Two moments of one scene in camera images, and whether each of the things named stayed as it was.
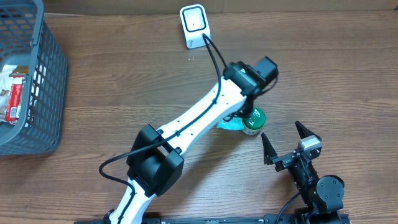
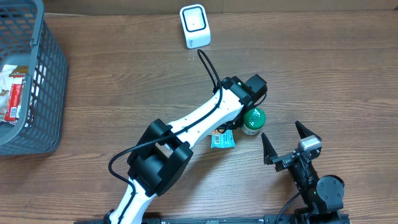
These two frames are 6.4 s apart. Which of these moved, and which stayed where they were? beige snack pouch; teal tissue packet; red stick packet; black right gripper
Moved: teal tissue packet
Stayed: black right gripper; red stick packet; beige snack pouch
